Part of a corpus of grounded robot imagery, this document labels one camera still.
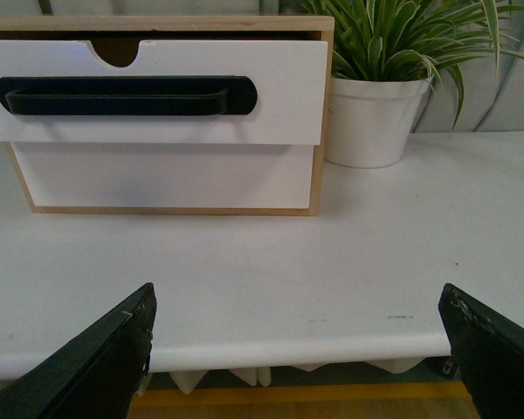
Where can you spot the white drawer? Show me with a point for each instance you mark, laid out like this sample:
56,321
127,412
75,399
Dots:
208,176
289,75

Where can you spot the green spider plant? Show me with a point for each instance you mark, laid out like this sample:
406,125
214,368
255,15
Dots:
402,41

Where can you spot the black drawer handle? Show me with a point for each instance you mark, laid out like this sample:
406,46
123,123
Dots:
128,96

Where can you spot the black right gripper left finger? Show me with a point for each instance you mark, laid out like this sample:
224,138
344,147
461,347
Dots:
94,375

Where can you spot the wooden drawer cabinet frame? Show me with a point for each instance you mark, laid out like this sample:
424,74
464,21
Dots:
116,39

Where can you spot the white plant pot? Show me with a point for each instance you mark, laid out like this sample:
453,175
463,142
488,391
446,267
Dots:
369,122

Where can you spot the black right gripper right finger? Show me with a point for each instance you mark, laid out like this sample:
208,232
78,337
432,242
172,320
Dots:
488,349

